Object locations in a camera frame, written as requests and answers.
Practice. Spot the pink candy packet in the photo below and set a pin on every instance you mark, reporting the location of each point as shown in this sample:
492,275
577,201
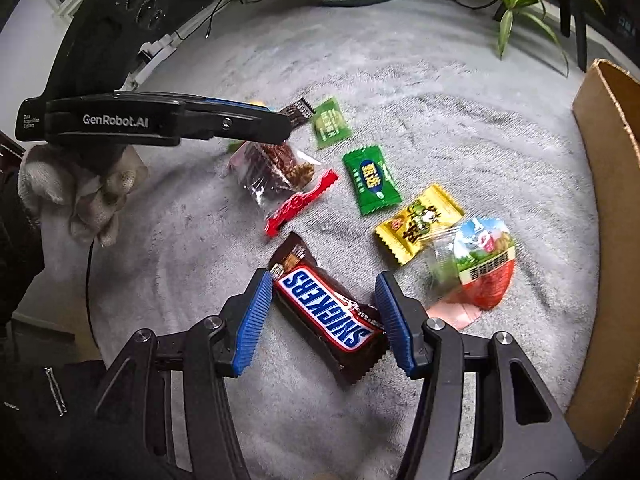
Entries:
457,316

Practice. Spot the small brown candy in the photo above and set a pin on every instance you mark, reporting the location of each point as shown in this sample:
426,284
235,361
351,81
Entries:
301,110

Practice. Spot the black chair leg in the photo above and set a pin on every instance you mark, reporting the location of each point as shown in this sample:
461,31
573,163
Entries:
575,25

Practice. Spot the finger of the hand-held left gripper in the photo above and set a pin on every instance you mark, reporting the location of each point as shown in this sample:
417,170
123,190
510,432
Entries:
250,127
235,104

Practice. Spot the light green candy packet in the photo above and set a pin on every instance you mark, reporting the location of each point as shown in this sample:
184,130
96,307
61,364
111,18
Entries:
330,122

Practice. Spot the white power adapter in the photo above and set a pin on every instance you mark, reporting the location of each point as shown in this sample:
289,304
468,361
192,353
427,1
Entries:
157,52

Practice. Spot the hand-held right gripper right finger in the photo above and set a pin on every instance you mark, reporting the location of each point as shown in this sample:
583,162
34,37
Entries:
395,320

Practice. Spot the red snack packet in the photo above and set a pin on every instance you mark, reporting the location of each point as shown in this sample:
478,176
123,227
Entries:
295,207

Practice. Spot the clear nut bar packet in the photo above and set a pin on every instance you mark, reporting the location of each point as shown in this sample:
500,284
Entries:
280,165

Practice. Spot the colourful egg-shaped snack packet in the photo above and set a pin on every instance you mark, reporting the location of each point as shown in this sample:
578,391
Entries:
480,270

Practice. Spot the person's left hand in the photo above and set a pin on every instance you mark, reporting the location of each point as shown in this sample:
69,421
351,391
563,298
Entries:
60,180

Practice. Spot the cardboard box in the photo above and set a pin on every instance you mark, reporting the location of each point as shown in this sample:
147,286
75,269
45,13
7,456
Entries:
605,210

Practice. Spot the yellow candy packet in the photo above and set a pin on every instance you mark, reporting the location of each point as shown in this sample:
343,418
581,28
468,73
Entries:
415,225

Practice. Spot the person's dark jacket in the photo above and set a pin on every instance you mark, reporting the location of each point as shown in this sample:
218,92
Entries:
45,420

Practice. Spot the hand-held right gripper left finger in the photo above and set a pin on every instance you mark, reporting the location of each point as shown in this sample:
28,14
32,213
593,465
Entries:
255,320

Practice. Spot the dark green candy packet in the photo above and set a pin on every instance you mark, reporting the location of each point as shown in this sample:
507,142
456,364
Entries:
371,180

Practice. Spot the person's left forearm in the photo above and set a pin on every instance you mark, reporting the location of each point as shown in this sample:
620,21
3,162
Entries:
15,240

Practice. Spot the brown chocolate bar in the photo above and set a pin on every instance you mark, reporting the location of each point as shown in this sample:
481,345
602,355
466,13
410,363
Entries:
325,310

